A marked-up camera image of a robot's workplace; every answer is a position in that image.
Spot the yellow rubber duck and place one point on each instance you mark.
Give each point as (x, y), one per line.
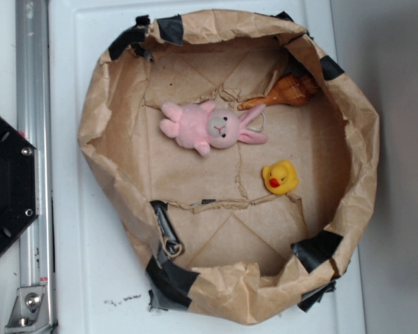
(280, 178)

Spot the brown paper bag bin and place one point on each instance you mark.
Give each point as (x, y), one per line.
(212, 238)

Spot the pink plush bunny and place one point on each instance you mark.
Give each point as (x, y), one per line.
(204, 126)

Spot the aluminium extrusion rail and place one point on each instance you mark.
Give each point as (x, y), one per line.
(33, 118)

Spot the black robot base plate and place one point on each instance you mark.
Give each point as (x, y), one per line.
(18, 200)

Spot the metal corner bracket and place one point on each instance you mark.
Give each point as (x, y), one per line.
(30, 311)

